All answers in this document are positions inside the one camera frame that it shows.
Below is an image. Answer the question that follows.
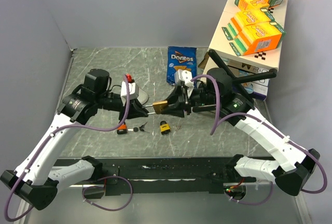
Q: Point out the yellow padlock black shackle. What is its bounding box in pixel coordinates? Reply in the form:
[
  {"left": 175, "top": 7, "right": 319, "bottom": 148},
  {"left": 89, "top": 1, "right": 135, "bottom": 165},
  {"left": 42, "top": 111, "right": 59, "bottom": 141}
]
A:
[{"left": 160, "top": 120, "right": 171, "bottom": 135}]

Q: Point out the brass padlock silver shackle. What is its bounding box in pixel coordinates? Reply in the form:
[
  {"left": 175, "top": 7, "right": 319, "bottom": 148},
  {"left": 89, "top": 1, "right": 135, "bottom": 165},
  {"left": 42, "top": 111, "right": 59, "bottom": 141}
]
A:
[{"left": 143, "top": 100, "right": 168, "bottom": 114}]

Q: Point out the front yellow sponge pack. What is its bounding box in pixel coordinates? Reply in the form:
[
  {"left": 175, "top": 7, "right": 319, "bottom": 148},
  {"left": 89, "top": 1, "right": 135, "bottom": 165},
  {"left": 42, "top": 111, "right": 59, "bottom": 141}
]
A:
[{"left": 229, "top": 21, "right": 286, "bottom": 57}]

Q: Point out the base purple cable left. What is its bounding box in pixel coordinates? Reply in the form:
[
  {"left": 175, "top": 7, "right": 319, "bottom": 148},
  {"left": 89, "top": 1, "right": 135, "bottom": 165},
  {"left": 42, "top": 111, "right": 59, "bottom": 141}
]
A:
[{"left": 81, "top": 176, "right": 133, "bottom": 211}]

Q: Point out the black head key bunch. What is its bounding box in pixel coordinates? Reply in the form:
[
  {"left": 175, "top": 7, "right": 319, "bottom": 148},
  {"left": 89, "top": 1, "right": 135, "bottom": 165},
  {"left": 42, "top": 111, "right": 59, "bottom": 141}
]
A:
[{"left": 127, "top": 122, "right": 147, "bottom": 132}]

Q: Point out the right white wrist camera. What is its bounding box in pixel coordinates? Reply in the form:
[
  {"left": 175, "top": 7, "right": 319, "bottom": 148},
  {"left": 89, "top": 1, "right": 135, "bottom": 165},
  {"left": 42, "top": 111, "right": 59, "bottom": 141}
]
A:
[{"left": 174, "top": 69, "right": 194, "bottom": 89}]

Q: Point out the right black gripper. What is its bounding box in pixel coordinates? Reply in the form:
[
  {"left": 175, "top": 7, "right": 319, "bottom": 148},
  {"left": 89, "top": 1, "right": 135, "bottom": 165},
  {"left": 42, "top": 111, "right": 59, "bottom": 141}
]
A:
[{"left": 160, "top": 84, "right": 220, "bottom": 119}]

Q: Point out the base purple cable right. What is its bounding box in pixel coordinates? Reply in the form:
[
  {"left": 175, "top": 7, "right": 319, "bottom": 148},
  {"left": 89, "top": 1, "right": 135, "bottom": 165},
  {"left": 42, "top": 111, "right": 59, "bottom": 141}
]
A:
[{"left": 224, "top": 179, "right": 273, "bottom": 206}]

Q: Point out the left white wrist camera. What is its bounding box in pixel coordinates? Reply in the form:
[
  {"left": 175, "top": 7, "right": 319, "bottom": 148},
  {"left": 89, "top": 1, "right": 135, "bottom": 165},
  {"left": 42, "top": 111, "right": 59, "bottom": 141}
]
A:
[{"left": 120, "top": 74, "right": 139, "bottom": 105}]

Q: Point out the black folding stand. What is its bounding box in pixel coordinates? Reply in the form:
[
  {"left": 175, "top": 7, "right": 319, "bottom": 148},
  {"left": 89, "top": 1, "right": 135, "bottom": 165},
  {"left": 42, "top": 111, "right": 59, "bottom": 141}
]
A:
[{"left": 192, "top": 49, "right": 278, "bottom": 113}]

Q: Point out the white shelf board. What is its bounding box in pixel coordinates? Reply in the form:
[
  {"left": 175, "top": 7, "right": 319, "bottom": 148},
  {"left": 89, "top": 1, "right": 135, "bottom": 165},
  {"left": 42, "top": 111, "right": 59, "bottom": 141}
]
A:
[{"left": 209, "top": 0, "right": 288, "bottom": 69}]

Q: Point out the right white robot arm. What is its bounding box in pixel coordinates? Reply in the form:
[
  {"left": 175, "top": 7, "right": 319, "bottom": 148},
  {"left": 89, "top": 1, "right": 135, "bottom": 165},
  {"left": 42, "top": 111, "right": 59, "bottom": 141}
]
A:
[{"left": 162, "top": 68, "right": 320, "bottom": 196}]

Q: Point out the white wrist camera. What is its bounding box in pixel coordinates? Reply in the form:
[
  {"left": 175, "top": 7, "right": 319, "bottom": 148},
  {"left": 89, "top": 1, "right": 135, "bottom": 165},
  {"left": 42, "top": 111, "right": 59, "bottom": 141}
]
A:
[
  {"left": 120, "top": 74, "right": 139, "bottom": 105},
  {"left": 174, "top": 69, "right": 194, "bottom": 89}
]

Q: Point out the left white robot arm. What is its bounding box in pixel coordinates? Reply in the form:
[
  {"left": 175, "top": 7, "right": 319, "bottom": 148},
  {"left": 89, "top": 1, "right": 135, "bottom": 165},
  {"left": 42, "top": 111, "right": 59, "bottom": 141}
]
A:
[{"left": 1, "top": 68, "right": 148, "bottom": 210}]

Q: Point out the blue Doritos chip bag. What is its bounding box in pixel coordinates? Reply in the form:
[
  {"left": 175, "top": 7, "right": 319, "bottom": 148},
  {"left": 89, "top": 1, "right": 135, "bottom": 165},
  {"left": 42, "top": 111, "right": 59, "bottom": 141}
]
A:
[{"left": 166, "top": 46, "right": 197, "bottom": 86}]

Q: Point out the white cardboard box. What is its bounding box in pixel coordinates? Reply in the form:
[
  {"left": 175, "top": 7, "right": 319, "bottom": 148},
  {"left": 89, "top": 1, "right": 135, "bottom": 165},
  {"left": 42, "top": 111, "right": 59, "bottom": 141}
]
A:
[{"left": 223, "top": 58, "right": 276, "bottom": 101}]

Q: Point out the orange black small padlock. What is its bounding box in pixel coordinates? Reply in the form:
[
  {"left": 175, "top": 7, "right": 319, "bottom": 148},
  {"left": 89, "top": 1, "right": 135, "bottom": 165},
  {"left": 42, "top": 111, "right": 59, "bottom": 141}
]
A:
[{"left": 116, "top": 122, "right": 128, "bottom": 135}]

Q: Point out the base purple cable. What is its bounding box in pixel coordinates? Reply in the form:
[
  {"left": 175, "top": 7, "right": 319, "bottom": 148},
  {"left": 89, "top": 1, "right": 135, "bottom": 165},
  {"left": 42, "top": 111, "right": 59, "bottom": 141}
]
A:
[
  {"left": 224, "top": 179, "right": 273, "bottom": 206},
  {"left": 81, "top": 176, "right": 133, "bottom": 211}
]

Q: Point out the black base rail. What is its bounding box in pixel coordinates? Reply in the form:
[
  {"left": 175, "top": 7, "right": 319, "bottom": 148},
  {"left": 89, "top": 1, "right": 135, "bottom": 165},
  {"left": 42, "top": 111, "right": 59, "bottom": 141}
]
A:
[{"left": 54, "top": 156, "right": 257, "bottom": 196}]

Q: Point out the yellow sponge pack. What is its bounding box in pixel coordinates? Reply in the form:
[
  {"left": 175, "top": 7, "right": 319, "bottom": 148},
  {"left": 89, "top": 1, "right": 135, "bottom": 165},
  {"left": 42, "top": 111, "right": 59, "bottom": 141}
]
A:
[
  {"left": 222, "top": 8, "right": 275, "bottom": 40},
  {"left": 229, "top": 21, "right": 286, "bottom": 57}
]

